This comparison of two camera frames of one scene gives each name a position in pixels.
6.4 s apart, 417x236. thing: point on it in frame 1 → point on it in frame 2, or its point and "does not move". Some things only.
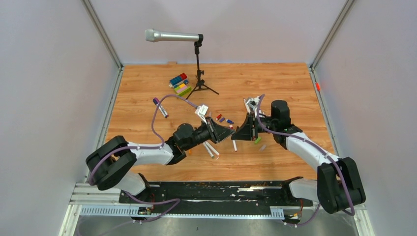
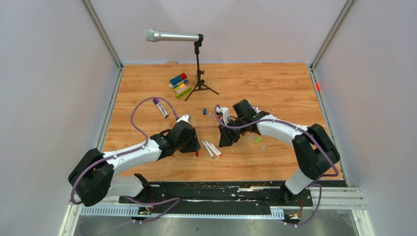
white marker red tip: [235, 145] → [221, 154]
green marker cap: [257, 140] does not move
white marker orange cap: [212, 148] does not move
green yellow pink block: [182, 89] does not move
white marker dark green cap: [208, 150] does not move
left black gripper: [214, 128] → [194, 145]
